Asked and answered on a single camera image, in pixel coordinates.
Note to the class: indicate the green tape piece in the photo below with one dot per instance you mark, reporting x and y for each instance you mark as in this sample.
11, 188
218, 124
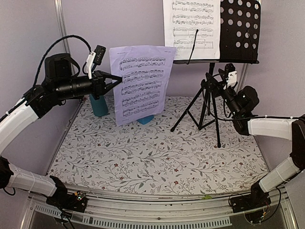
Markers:
206, 197

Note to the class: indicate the teal ceramic vase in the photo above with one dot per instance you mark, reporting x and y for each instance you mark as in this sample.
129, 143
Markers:
99, 106

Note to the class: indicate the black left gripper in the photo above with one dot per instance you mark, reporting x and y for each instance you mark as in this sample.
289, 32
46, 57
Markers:
99, 87

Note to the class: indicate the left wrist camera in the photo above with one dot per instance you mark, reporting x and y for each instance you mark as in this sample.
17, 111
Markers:
94, 59

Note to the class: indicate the aluminium frame post right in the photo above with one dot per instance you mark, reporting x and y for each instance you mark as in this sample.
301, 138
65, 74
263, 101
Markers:
242, 78

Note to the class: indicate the aluminium front rail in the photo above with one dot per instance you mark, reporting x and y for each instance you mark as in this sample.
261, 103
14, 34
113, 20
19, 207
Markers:
119, 210

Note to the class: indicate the purple sheet music page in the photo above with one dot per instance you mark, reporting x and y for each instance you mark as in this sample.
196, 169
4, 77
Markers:
145, 71

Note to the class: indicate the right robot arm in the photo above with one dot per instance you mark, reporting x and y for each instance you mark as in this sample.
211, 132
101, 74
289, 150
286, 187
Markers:
274, 131

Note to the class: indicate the floral table mat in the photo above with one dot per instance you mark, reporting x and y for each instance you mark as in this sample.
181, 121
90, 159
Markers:
150, 159

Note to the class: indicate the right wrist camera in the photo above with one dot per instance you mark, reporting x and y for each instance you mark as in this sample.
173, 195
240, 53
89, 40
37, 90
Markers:
228, 76

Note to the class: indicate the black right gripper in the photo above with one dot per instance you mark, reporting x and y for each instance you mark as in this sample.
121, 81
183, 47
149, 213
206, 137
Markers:
217, 85

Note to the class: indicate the blue metronome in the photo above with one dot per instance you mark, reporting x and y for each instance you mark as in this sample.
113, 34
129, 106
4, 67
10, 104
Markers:
145, 120

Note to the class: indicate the black music stand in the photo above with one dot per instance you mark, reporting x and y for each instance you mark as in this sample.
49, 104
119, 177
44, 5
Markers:
239, 38

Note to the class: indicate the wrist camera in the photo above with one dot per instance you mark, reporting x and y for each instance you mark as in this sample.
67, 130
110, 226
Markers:
94, 59
228, 76

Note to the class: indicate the sheet music booklet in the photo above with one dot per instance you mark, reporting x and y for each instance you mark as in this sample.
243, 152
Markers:
193, 27

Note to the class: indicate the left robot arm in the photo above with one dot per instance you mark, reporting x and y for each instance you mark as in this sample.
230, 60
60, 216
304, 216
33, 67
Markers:
58, 86

